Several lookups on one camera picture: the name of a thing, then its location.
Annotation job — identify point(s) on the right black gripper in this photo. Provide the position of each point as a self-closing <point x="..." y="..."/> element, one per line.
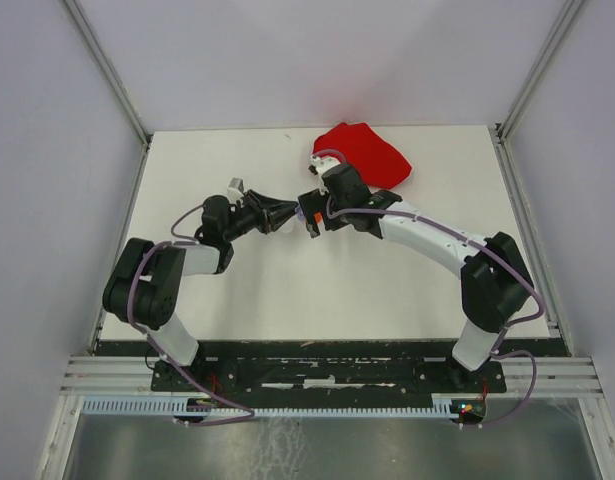
<point x="313" y="203"/>

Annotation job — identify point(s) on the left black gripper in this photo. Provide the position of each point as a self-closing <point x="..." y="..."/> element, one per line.
<point x="279" y="211"/>

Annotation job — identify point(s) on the purple earbud charging case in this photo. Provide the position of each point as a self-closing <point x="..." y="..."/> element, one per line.
<point x="300" y="214"/>

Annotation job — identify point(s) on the white earbud charging case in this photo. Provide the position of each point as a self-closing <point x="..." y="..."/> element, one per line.
<point x="287" y="228"/>

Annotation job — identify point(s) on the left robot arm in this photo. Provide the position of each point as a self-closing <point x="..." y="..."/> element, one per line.
<point x="143" y="288"/>

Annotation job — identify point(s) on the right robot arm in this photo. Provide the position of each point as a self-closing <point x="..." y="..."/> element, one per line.
<point x="494" y="280"/>

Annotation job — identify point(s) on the red cloth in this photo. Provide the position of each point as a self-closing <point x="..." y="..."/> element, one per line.
<point x="379" y="163"/>

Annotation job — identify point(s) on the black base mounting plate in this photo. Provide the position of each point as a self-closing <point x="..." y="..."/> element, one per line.
<point x="338" y="374"/>

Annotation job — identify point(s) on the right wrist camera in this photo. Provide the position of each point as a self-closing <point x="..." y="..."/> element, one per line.
<point x="320" y="164"/>

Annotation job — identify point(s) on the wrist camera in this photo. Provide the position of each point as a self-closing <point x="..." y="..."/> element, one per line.
<point x="320" y="164"/>
<point x="235" y="189"/>

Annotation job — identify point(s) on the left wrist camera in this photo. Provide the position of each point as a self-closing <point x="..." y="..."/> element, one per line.
<point x="235" y="189"/>

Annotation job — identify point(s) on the left aluminium frame post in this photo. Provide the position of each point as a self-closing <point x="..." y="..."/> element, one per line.
<point x="90" y="39"/>

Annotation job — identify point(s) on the aluminium frame post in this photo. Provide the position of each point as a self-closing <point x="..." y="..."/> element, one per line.
<point x="90" y="39"/>
<point x="557" y="36"/>

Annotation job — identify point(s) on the aluminium frame rail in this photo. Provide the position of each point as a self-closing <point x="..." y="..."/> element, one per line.
<point x="129" y="376"/>

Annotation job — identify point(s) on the right aluminium frame post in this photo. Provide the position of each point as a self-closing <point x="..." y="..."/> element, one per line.
<point x="557" y="36"/>

